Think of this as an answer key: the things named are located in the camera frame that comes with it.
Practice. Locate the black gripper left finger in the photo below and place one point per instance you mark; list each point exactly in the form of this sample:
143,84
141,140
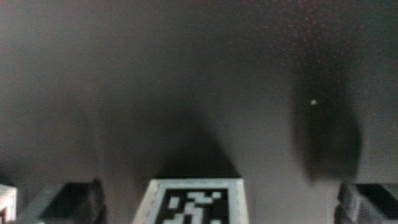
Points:
68,204

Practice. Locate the white tagged cube nut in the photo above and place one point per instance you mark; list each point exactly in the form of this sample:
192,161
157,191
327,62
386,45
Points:
194,201

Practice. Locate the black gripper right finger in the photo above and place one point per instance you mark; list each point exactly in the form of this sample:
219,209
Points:
367,204

